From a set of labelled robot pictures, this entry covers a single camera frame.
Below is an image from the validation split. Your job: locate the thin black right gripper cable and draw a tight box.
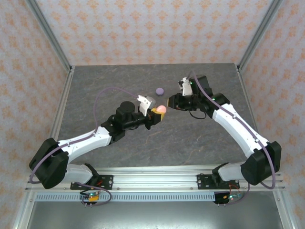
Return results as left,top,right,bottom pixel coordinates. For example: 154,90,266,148
189,109,207,120

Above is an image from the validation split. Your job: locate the aluminium mounting rail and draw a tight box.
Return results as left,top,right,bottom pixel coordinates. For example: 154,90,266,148
25,167,286,193

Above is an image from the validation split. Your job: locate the slotted grey cable duct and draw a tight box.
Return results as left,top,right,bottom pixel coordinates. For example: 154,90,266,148
35,192,215,202

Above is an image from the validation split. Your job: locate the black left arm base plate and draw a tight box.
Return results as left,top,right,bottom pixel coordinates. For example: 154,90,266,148
71,175,114,190

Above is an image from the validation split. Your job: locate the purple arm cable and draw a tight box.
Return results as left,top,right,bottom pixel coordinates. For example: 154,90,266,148
189,70,278,206
30,87,140,206

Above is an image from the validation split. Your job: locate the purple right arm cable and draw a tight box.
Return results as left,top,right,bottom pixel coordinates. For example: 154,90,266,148
189,70,278,206

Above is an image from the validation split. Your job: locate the aluminium table side rail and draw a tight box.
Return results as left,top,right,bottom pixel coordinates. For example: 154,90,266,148
37,65,76,173
235,63,273,173

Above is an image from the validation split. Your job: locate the grey metal shelf panel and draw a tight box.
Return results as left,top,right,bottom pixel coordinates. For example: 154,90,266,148
23,201,285,229

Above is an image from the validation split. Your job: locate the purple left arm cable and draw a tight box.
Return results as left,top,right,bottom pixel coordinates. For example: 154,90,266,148
30,87,140,206

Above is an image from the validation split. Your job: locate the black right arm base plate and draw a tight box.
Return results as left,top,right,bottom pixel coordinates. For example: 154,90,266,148
197,173,240,190

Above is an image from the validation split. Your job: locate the aluminium frame post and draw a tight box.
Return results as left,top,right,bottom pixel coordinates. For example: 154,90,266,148
25,0,74,72
237,0,285,72

